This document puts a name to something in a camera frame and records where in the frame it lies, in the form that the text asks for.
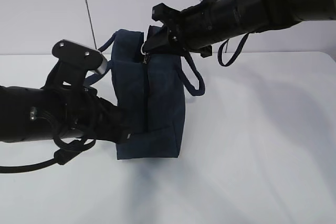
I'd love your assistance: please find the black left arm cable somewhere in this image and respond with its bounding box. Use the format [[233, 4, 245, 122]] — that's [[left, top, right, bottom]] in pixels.
[[0, 137, 97, 175]]

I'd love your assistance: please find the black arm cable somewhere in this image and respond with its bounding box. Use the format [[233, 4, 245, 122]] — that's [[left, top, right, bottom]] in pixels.
[[217, 32, 250, 67], [0, 137, 97, 175]]

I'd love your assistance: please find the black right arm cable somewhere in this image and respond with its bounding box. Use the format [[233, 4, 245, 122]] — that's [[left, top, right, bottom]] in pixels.
[[217, 32, 250, 67]]

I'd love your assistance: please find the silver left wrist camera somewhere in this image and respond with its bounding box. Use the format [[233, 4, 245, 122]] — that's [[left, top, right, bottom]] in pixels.
[[44, 39, 108, 90]]

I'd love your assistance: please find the dark blue lunch bag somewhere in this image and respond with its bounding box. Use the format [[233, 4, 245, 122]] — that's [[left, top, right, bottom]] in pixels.
[[99, 29, 205, 160]]

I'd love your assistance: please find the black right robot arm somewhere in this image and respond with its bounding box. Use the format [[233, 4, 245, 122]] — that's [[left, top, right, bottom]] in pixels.
[[142, 0, 335, 57]]

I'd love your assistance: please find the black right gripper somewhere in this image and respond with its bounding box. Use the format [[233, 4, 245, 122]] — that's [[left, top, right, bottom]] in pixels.
[[143, 3, 212, 58]]

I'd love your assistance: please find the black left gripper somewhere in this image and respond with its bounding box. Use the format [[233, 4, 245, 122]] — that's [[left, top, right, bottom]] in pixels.
[[84, 89, 131, 144]]

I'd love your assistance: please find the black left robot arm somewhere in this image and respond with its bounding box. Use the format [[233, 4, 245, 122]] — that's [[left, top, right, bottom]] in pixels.
[[1, 87, 131, 143]]

